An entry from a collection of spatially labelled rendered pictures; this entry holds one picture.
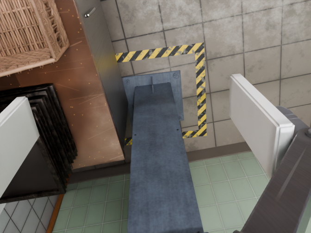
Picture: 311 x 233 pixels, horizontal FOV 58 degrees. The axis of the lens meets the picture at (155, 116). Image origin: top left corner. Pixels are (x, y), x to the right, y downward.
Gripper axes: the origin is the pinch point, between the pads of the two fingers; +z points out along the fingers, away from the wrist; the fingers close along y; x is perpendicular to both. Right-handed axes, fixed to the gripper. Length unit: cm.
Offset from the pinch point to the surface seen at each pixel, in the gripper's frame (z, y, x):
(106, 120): 75, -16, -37
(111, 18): 131, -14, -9
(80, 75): 74, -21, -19
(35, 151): 52, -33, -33
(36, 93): 64, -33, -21
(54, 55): 58, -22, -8
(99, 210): 101, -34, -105
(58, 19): 71, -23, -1
